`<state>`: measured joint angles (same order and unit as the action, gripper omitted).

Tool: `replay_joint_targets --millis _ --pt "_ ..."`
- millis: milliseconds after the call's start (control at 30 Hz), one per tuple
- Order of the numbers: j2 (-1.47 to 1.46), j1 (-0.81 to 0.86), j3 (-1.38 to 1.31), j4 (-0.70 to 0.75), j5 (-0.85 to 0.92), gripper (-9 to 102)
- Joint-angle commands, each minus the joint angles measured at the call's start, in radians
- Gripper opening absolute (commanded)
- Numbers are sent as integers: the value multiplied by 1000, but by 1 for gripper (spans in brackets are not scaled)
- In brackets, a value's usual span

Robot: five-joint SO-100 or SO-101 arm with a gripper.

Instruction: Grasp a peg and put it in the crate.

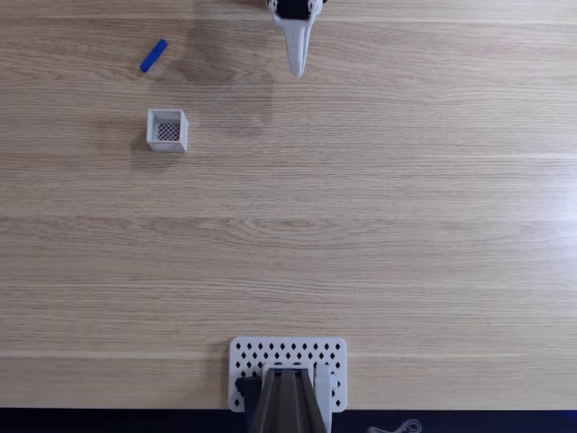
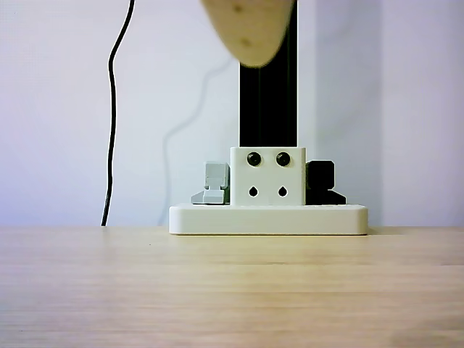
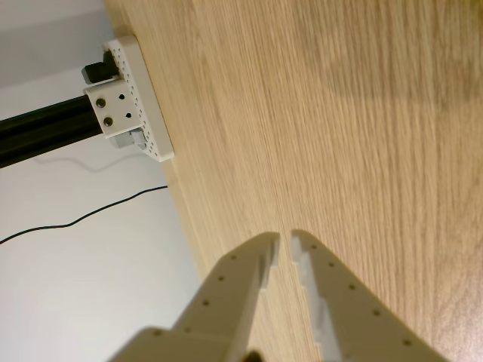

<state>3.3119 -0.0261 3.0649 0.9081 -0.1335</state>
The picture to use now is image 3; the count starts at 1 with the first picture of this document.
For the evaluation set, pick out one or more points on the black aluminium extrusion bar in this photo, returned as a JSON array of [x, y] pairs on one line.
[[41, 130]]

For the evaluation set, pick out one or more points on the black clamp block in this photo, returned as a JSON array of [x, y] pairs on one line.
[[99, 69]]

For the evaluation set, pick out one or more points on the grey clamp block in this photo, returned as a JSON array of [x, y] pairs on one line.
[[126, 140]]

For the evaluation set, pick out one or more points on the white perforated mount plate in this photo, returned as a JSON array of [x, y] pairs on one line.
[[130, 98]]

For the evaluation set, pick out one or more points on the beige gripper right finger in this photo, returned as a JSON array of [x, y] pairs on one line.
[[351, 316]]

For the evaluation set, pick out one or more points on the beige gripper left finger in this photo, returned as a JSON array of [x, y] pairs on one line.
[[226, 298]]

